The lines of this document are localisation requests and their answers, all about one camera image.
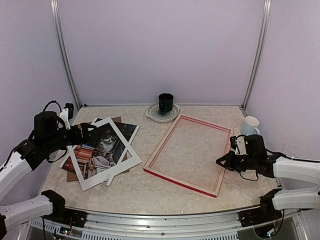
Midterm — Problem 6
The aluminium front rail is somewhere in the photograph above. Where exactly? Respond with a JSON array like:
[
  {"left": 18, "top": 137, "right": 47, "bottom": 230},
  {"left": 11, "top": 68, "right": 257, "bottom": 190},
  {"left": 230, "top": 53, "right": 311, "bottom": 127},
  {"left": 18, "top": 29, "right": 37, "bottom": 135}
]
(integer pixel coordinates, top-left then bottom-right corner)
[{"left": 22, "top": 197, "right": 308, "bottom": 240}]

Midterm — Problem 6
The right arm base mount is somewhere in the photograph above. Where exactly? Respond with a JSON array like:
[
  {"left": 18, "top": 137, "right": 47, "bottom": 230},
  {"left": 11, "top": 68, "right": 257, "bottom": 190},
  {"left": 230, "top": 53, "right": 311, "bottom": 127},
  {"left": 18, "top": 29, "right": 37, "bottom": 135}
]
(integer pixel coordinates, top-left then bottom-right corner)
[{"left": 238, "top": 196, "right": 285, "bottom": 239}]

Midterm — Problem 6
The light blue mug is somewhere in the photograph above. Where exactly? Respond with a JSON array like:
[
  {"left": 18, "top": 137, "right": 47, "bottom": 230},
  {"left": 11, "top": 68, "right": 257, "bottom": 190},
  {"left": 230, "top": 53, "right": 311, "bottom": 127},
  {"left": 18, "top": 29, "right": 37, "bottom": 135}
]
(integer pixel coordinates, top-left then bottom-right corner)
[{"left": 241, "top": 116, "right": 260, "bottom": 136}]

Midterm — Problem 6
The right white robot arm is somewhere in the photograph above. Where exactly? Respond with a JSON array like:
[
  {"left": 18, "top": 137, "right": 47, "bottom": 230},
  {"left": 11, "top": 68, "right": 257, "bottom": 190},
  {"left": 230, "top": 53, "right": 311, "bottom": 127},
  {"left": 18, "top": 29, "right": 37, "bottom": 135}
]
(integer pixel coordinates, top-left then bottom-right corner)
[{"left": 216, "top": 134, "right": 320, "bottom": 226}]

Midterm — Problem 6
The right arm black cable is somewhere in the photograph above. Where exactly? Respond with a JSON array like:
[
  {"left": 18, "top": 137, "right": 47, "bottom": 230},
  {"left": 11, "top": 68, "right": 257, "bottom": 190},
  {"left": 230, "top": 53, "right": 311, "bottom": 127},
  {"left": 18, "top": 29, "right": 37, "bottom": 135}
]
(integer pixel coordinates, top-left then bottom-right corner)
[{"left": 234, "top": 134, "right": 320, "bottom": 237}]

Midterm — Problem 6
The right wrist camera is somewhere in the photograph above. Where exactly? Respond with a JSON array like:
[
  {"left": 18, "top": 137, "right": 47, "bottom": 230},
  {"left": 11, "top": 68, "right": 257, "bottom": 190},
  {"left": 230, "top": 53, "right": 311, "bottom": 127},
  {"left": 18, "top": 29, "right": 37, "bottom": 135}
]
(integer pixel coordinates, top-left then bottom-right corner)
[{"left": 229, "top": 134, "right": 246, "bottom": 155}]

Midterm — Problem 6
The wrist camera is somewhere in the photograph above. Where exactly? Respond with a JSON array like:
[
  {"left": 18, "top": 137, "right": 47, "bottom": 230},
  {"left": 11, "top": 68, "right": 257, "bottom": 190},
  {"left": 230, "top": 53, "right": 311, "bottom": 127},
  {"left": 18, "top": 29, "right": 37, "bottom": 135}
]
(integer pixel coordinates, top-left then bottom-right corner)
[
  {"left": 229, "top": 134, "right": 246, "bottom": 155},
  {"left": 59, "top": 103, "right": 75, "bottom": 130}
]

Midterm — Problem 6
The white photo mat board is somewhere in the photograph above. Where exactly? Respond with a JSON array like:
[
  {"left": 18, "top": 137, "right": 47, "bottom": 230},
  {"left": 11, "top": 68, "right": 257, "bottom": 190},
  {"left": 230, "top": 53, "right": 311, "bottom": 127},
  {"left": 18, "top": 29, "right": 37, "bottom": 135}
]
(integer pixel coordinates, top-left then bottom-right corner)
[{"left": 59, "top": 117, "right": 142, "bottom": 191}]

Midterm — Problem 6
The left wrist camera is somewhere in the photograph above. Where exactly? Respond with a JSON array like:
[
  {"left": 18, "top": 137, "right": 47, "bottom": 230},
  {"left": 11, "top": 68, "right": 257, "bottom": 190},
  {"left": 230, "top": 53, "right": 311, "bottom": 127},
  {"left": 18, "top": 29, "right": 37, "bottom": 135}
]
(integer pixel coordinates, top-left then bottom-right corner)
[{"left": 59, "top": 103, "right": 75, "bottom": 130}]

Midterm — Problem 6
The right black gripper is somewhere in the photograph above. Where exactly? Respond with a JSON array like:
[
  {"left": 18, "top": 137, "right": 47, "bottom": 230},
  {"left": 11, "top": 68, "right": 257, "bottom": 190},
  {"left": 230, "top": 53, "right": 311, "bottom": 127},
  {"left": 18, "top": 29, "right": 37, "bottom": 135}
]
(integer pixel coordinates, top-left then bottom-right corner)
[{"left": 216, "top": 150, "right": 258, "bottom": 173}]

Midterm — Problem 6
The white striped ceramic plate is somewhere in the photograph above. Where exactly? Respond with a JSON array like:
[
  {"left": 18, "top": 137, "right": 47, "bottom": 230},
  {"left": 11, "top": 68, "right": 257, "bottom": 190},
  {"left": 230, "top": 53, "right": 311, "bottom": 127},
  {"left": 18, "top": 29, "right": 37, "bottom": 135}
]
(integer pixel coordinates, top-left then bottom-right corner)
[{"left": 145, "top": 103, "right": 180, "bottom": 123}]

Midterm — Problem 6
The dark green cup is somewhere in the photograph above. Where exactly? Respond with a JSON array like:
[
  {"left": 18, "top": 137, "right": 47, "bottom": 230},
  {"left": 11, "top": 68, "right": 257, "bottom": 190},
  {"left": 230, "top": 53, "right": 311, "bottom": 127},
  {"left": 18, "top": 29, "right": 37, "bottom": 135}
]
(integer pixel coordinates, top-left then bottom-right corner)
[{"left": 158, "top": 93, "right": 174, "bottom": 114}]

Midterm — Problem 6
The aluminium corner post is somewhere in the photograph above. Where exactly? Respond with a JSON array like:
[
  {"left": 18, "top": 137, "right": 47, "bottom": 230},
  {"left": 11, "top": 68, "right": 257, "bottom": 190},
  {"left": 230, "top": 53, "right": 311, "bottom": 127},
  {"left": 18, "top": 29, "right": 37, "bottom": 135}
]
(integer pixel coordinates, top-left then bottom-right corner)
[
  {"left": 241, "top": 0, "right": 272, "bottom": 113},
  {"left": 50, "top": 0, "right": 82, "bottom": 110}
]

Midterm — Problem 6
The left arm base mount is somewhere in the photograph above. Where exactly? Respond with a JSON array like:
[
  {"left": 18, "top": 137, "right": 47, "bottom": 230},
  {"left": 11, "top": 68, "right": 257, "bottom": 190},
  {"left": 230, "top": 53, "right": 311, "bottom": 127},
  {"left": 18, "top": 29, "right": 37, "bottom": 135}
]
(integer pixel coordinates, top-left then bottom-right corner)
[{"left": 43, "top": 208, "right": 88, "bottom": 228}]

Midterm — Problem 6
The right aluminium corner post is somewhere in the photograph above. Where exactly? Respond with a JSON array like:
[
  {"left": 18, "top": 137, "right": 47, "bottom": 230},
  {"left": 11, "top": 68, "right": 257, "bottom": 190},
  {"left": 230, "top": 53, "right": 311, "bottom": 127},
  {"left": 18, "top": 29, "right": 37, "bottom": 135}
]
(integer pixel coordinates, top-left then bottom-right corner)
[{"left": 241, "top": 0, "right": 272, "bottom": 113}]

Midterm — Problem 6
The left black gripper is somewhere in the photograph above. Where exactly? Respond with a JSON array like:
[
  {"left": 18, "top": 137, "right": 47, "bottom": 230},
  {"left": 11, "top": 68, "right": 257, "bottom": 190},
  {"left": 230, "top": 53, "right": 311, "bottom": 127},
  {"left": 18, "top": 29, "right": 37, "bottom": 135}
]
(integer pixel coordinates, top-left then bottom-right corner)
[{"left": 44, "top": 122, "right": 97, "bottom": 154}]

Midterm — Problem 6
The cat photo print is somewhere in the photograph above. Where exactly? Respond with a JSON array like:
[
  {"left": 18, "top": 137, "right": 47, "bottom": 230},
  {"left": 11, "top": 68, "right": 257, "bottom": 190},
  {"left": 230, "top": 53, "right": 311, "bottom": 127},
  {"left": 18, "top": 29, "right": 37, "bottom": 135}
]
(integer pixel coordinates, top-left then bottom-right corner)
[{"left": 61, "top": 117, "right": 139, "bottom": 180}]

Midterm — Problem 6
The left aluminium corner post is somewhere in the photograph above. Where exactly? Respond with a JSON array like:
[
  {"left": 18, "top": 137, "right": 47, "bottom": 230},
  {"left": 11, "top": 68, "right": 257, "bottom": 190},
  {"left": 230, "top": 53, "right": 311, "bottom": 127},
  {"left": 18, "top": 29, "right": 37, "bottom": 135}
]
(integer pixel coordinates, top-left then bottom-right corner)
[{"left": 50, "top": 0, "right": 82, "bottom": 110}]

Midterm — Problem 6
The brown cardboard backing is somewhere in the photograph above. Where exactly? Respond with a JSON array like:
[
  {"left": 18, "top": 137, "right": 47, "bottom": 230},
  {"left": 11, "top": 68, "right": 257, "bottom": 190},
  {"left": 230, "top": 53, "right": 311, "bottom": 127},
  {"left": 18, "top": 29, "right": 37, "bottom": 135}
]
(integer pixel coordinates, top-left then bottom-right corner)
[{"left": 66, "top": 116, "right": 122, "bottom": 182}]

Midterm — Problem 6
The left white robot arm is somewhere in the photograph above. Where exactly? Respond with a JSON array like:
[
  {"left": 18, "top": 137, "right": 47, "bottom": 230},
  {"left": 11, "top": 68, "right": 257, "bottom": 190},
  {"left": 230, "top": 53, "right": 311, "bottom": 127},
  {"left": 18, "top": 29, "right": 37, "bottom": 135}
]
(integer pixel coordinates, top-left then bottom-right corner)
[{"left": 0, "top": 108, "right": 96, "bottom": 238}]

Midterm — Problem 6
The red wooden picture frame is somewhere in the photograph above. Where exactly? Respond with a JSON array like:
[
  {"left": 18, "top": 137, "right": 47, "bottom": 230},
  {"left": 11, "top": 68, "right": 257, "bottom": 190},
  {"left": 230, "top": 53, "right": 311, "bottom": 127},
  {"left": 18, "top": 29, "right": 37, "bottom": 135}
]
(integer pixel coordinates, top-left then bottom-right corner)
[{"left": 143, "top": 114, "right": 233, "bottom": 198}]

